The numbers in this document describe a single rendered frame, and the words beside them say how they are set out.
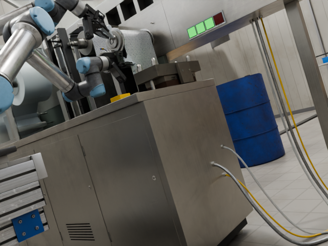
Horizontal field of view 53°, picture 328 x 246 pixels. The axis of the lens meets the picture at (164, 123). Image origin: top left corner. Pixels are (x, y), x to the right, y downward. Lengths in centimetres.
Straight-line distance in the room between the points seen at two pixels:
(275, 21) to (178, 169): 669
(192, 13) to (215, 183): 95
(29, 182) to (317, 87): 142
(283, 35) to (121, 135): 660
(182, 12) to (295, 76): 600
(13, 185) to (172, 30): 129
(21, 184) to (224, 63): 691
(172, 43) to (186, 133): 66
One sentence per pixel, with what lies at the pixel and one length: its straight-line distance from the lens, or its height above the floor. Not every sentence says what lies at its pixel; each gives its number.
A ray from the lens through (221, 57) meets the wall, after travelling 780.
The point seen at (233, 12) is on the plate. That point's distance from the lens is 185.
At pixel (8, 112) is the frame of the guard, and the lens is 253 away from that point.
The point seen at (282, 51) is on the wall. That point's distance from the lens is 791.
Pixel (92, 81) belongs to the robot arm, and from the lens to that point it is 160.
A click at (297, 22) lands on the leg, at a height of 103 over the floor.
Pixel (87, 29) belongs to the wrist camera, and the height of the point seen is 131.
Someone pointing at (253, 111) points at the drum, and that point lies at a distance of 358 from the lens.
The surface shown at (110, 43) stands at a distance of 191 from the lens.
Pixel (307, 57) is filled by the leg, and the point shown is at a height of 84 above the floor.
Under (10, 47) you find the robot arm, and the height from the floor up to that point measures 115.
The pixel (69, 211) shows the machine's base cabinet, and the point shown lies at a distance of 212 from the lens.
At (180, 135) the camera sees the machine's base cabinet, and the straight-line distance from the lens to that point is 157.
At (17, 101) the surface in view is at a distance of 259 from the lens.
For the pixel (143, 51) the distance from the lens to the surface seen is 195.
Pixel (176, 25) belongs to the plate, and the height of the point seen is 127.
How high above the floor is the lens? 76
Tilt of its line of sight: 1 degrees down
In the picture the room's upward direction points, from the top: 17 degrees counter-clockwise
